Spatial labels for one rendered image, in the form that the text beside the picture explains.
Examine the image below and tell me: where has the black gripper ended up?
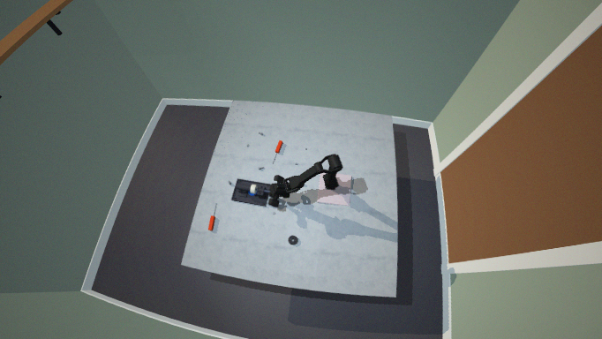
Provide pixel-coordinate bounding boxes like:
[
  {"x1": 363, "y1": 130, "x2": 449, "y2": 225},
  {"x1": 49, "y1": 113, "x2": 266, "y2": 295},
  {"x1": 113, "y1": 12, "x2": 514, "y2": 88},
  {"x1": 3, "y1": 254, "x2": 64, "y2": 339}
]
[{"x1": 267, "y1": 175, "x2": 286, "y2": 207}]

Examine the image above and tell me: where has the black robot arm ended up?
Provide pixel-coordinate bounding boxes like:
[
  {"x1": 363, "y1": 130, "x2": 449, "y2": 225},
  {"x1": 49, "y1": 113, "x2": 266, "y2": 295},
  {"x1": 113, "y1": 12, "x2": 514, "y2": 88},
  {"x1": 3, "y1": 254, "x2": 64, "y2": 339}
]
[{"x1": 269, "y1": 154, "x2": 343, "y2": 198}]

